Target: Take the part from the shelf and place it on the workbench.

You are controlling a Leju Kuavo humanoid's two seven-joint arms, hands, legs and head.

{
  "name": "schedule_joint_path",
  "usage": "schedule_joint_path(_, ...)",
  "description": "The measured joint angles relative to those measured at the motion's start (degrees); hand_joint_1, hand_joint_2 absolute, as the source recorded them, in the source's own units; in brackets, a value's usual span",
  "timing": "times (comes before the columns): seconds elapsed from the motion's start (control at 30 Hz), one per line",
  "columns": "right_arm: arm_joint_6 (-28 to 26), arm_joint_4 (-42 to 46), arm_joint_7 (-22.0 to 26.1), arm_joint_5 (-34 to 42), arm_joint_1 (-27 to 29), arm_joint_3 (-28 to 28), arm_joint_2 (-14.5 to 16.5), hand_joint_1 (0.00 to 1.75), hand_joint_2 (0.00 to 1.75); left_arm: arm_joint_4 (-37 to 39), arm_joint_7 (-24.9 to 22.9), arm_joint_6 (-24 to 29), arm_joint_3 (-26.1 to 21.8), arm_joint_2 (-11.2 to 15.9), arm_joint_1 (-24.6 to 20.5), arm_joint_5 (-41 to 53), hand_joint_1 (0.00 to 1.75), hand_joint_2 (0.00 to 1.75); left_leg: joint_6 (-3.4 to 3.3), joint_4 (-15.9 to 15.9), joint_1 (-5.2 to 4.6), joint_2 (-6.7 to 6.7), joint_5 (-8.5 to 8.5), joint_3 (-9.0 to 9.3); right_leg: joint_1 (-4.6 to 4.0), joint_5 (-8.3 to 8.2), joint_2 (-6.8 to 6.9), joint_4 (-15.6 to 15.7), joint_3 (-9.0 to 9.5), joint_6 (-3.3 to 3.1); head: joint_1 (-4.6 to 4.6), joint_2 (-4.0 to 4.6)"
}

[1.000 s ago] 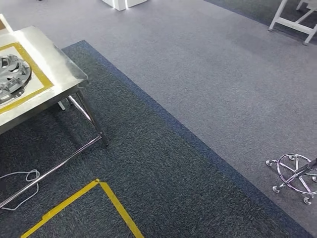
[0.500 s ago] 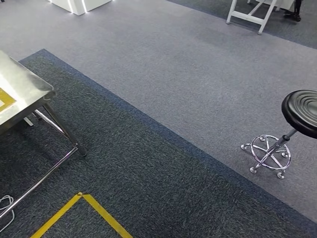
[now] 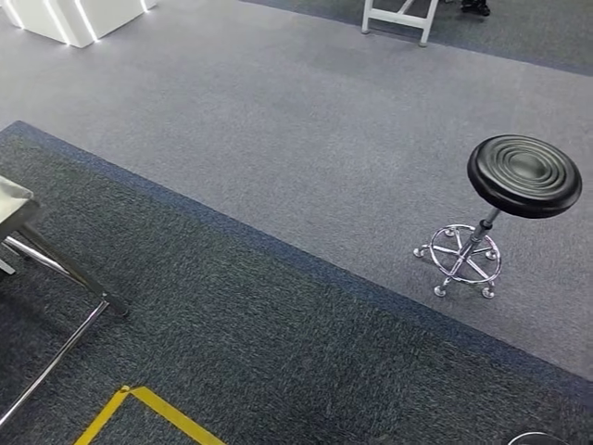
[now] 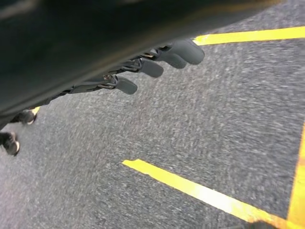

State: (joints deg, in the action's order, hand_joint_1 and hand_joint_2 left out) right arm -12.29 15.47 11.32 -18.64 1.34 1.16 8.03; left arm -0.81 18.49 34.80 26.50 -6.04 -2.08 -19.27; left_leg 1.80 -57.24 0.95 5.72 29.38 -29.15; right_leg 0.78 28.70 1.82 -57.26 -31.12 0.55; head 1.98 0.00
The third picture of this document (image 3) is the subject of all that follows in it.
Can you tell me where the black ribbed round stool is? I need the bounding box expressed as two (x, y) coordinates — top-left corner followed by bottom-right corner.
(413, 133), (583, 300)

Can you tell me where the steel workbench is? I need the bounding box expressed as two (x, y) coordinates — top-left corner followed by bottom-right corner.
(0, 174), (131, 430)

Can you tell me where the person's black shoe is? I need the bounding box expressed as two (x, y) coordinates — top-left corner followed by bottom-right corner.
(461, 0), (492, 18)

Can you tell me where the white low cabinet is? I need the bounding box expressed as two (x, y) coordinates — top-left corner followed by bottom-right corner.
(0, 0), (158, 49)

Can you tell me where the yellow angled floor tape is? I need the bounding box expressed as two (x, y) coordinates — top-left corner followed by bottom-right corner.
(72, 385), (228, 445)

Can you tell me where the white metal table frame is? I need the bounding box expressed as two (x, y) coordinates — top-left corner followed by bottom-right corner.
(360, 0), (440, 48)

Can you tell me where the round chrome base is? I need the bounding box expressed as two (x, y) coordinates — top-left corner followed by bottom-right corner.
(505, 430), (571, 445)

